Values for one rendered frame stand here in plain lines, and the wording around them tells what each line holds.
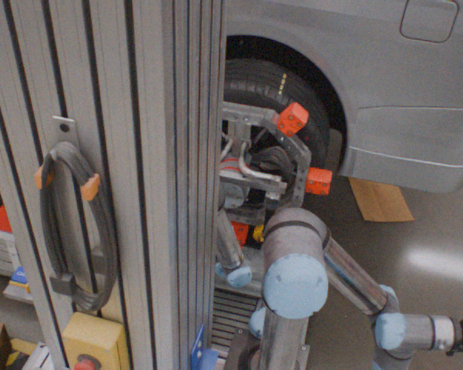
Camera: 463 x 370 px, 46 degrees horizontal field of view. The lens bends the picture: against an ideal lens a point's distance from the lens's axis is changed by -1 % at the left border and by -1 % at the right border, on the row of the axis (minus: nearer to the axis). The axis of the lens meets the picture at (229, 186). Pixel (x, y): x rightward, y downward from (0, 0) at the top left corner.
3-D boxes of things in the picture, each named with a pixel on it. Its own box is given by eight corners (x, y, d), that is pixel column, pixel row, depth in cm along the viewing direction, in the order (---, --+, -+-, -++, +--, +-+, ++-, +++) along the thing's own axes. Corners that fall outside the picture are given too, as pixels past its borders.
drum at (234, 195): (255, 178, 223) (258, 150, 213) (244, 213, 207) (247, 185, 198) (221, 172, 225) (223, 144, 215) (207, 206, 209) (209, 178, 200)
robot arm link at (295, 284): (291, 368, 144) (326, 221, 108) (295, 425, 132) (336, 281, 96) (245, 367, 144) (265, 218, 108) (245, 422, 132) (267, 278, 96)
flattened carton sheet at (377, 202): (386, 162, 361) (387, 158, 359) (413, 222, 320) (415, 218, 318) (342, 162, 358) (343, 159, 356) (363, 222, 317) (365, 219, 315)
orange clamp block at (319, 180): (306, 179, 218) (329, 184, 217) (303, 192, 212) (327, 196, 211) (309, 166, 213) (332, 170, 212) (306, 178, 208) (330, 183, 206)
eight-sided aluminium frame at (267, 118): (299, 223, 233) (319, 116, 197) (296, 235, 228) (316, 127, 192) (175, 199, 241) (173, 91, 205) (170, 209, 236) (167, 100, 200)
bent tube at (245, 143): (288, 153, 203) (291, 130, 196) (278, 186, 189) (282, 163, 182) (241, 145, 206) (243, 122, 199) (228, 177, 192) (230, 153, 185)
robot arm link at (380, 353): (397, 343, 135) (410, 317, 128) (407, 385, 126) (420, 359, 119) (366, 341, 135) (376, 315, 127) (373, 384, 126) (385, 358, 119)
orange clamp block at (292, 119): (292, 126, 204) (309, 112, 198) (288, 139, 198) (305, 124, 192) (278, 115, 202) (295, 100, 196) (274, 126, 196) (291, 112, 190)
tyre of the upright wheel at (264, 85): (169, 158, 261) (302, 203, 259) (152, 190, 243) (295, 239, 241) (194, 35, 216) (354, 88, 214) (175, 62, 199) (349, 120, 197)
